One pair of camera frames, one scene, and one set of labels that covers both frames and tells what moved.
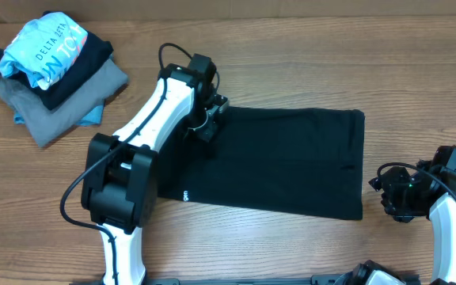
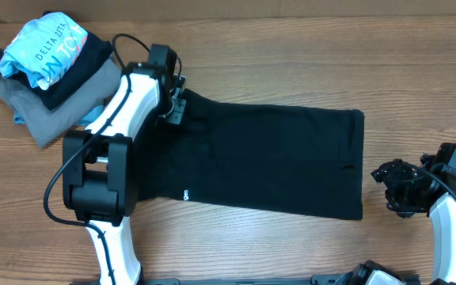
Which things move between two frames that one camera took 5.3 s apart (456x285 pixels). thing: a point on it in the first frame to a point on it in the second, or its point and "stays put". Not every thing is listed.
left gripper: (207, 134) to (176, 115)
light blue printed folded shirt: (45, 49) stays put
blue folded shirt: (95, 119) stays put
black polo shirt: (293, 161) stays put
